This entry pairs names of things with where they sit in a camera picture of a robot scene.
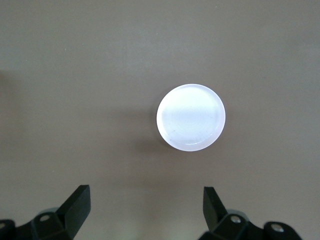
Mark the pale pink round plate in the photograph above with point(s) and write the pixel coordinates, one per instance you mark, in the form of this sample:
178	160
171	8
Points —
191	117

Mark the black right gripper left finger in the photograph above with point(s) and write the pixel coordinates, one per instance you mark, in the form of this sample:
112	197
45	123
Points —
72	210

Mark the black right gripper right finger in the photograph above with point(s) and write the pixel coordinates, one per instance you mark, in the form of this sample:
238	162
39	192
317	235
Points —
212	210

